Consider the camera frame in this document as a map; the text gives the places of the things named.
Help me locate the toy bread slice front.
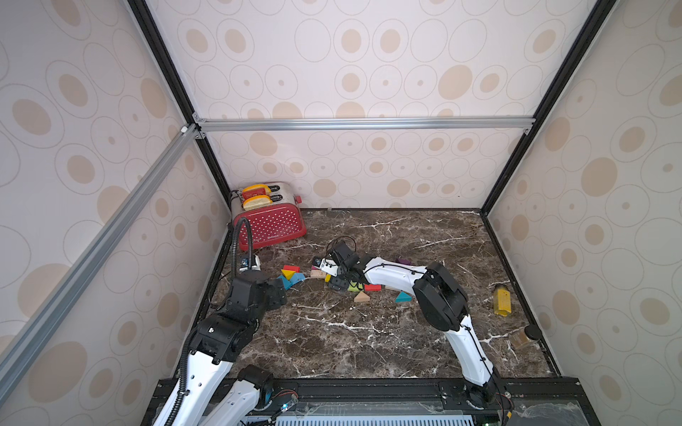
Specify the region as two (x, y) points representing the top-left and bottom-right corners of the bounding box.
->
(243, 195), (274, 211)

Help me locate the black corner frame post left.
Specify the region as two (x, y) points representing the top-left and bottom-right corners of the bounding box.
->
(125, 0), (233, 327)

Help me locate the black lid wooden jar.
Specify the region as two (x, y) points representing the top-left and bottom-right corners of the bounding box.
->
(509, 325), (543, 350)

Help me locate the silver aluminium rail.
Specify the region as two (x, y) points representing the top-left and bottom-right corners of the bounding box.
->
(1, 124), (199, 404)
(198, 115), (536, 132)

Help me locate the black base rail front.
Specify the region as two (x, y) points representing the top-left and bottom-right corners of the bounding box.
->
(140, 375), (603, 426)

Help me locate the red polka dot toy toaster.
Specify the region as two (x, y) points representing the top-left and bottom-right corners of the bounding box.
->
(230, 182), (307, 250)

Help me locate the light blue triangular block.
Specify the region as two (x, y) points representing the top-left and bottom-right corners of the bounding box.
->
(289, 273), (307, 285)

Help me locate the black corner frame post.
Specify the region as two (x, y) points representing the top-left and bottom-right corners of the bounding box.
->
(125, 0), (233, 327)
(481, 0), (617, 219)

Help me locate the toy bread slice rear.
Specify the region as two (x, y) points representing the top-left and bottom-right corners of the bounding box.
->
(240, 184), (281, 200)

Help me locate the teal triangular block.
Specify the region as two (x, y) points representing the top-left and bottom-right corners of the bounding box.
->
(395, 292), (413, 303)

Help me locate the natural wood triangular block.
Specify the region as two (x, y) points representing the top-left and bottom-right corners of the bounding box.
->
(353, 291), (371, 304)

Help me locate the toy bread slice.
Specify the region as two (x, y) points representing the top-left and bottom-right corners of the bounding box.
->
(240, 184), (281, 200)
(243, 195), (274, 211)

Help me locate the silver aluminium rail back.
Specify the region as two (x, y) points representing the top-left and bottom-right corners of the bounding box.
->
(198, 115), (536, 132)

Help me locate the silver aluminium rail left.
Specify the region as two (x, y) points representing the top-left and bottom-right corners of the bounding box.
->
(1, 124), (199, 404)

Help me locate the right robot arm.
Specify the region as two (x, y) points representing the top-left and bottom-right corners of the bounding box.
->
(313, 241), (504, 409)

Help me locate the black corrugated cable hose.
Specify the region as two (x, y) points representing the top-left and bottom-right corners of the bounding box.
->
(230, 217), (255, 278)

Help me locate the yellow triangular block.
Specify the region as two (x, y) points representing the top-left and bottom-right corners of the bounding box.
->
(282, 269), (296, 280)

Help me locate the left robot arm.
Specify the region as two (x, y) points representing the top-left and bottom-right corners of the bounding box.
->
(154, 270), (287, 425)

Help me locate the black corner frame post right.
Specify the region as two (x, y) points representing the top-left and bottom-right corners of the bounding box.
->
(481, 0), (617, 219)

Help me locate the yellow toy bottle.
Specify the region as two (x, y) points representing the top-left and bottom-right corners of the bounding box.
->
(493, 284), (513, 317)

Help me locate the teal rectangular block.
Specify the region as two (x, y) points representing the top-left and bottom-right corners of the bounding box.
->
(279, 275), (293, 289)

